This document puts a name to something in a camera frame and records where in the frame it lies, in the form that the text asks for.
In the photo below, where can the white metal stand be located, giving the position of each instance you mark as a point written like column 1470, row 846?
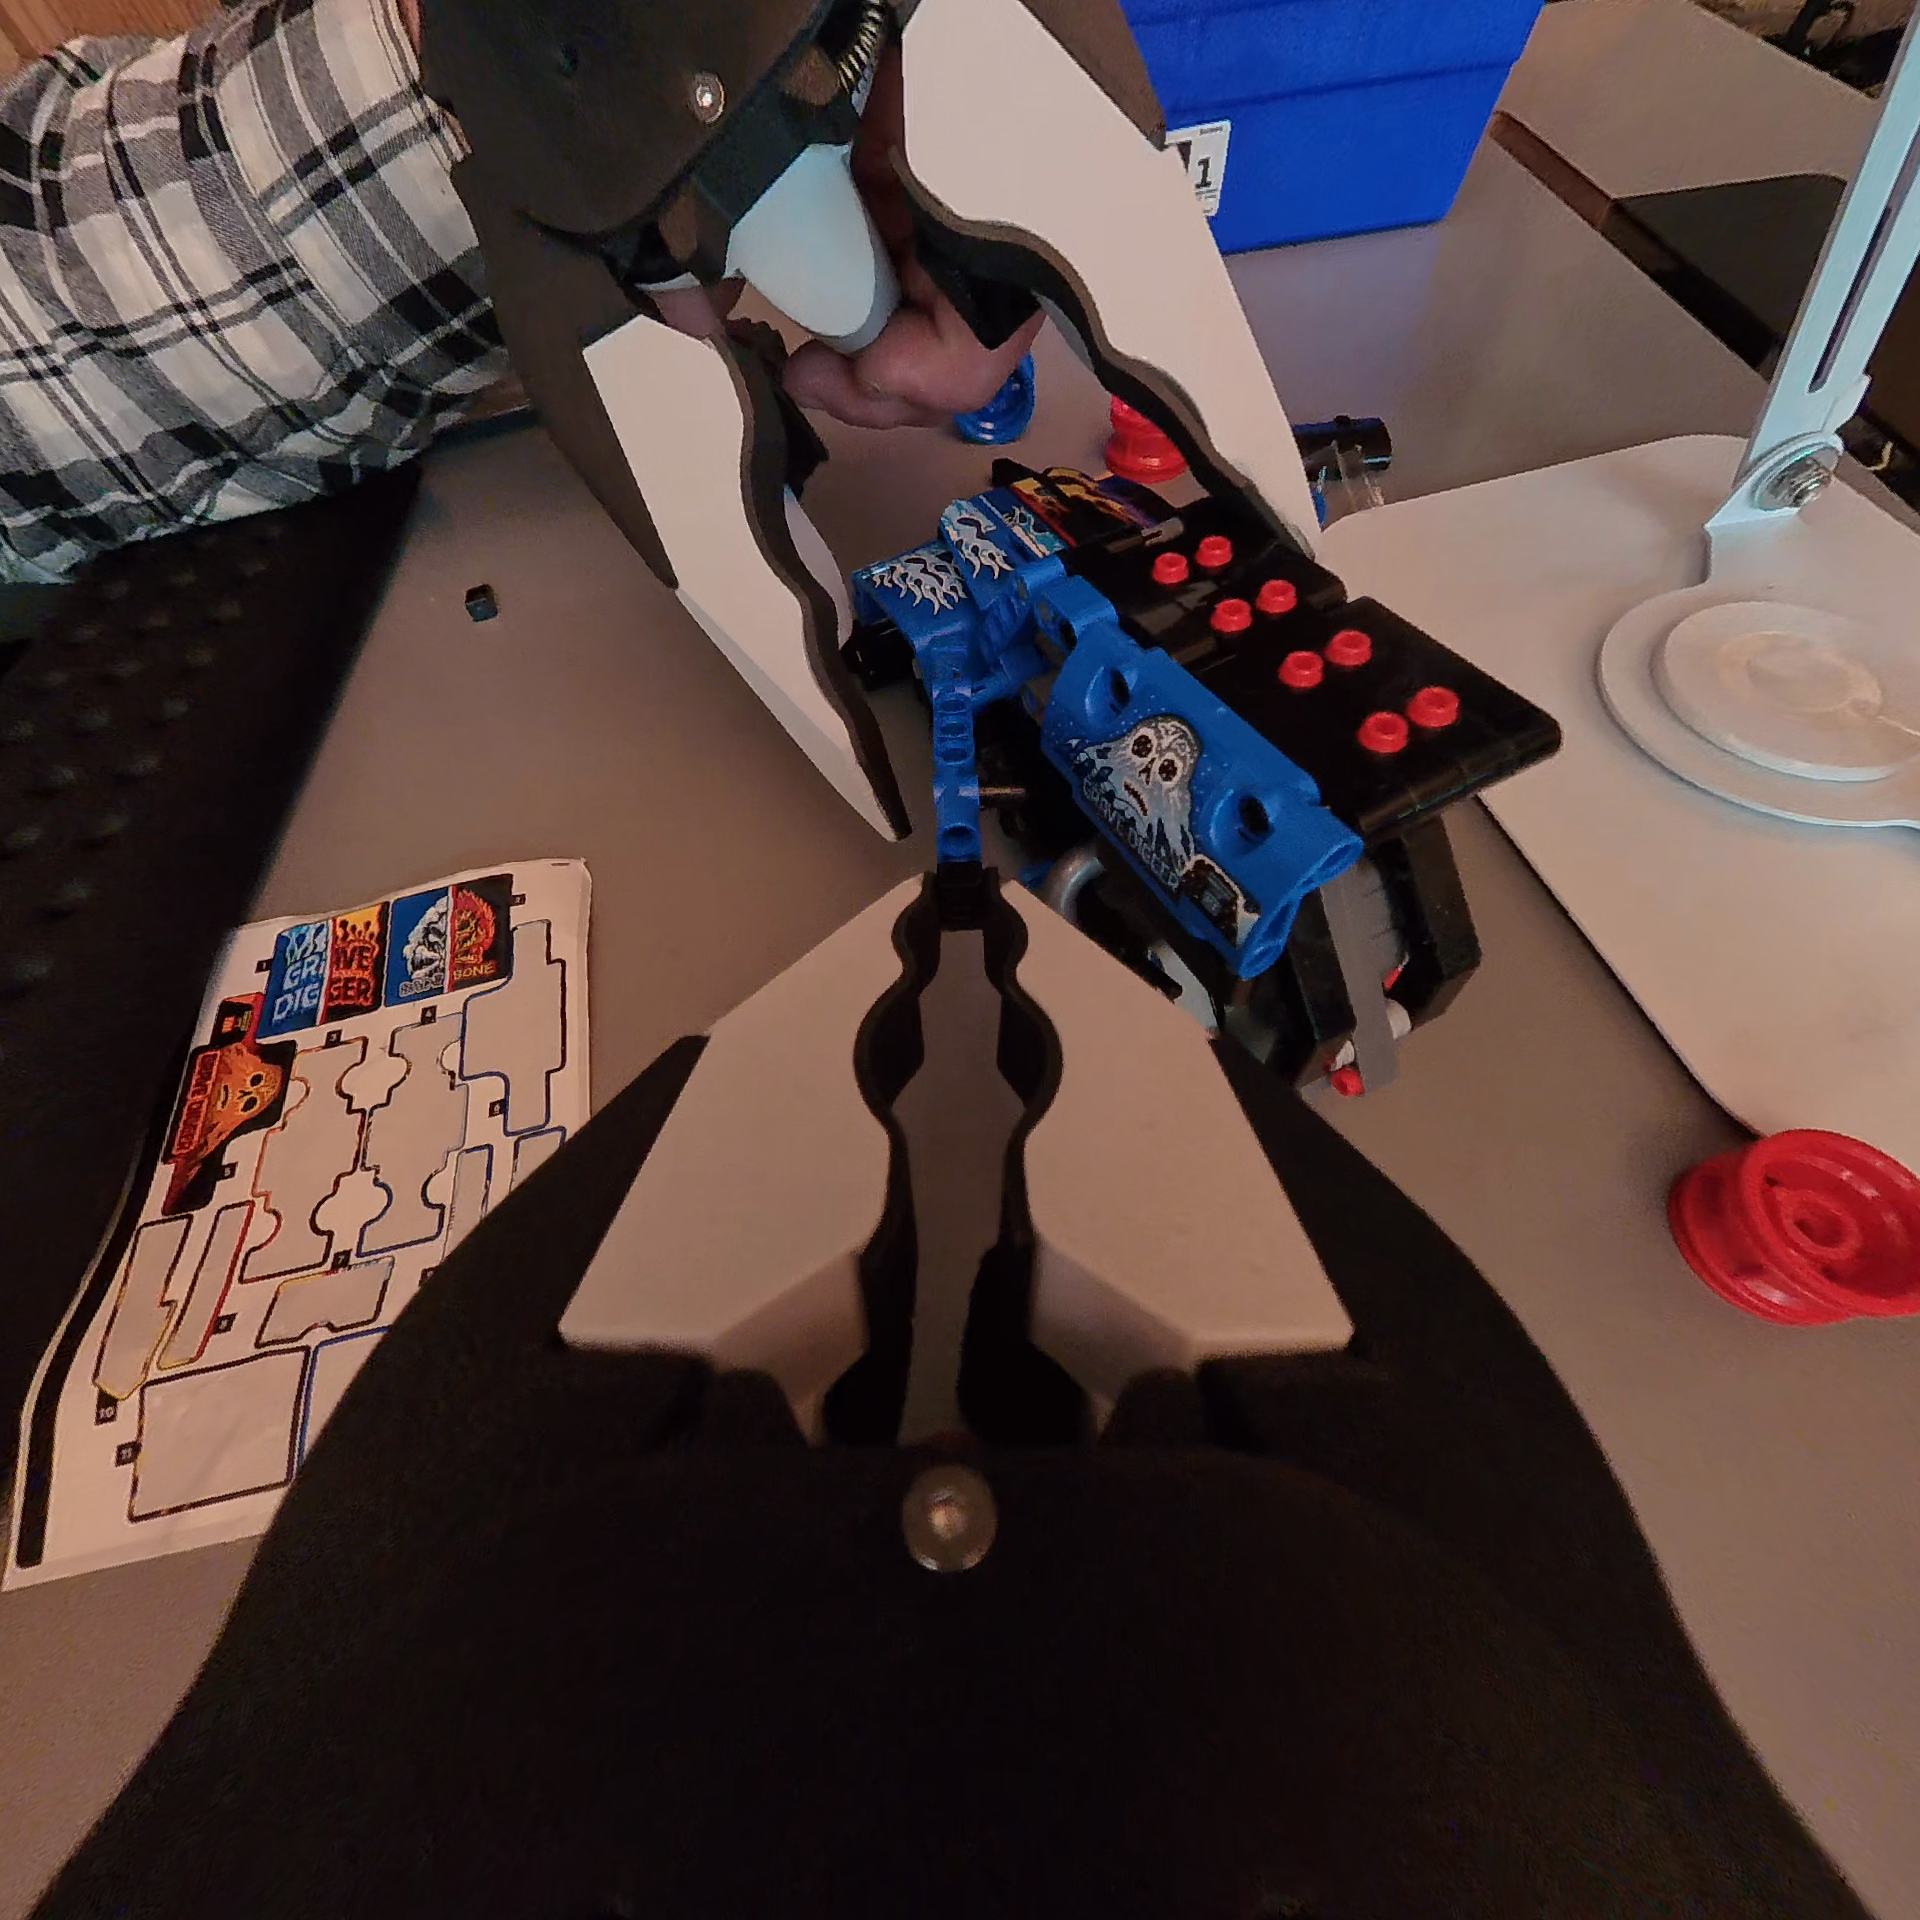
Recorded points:
column 1650, row 930

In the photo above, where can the person's left forearm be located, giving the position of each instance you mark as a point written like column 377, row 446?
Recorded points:
column 225, row 270

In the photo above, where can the blue black toy truck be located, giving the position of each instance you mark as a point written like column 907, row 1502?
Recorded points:
column 1199, row 779

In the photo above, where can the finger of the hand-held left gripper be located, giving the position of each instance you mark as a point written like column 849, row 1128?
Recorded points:
column 1110, row 225
column 705, row 493

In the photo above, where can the blue toy wheel rim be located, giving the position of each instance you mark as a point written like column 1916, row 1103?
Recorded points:
column 998, row 404

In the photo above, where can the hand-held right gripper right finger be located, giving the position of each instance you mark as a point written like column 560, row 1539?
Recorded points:
column 1186, row 1200

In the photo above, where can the blue plastic bin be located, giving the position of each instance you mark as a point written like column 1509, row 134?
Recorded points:
column 1352, row 119

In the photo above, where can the red toy wheel rim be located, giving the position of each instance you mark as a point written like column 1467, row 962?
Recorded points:
column 1142, row 442
column 1794, row 1228

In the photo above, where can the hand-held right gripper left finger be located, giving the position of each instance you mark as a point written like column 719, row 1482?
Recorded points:
column 719, row 1200

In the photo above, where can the white sticker sheet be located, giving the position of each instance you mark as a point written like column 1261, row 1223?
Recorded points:
column 376, row 1168

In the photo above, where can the person's left hand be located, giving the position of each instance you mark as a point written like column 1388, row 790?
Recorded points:
column 885, row 382

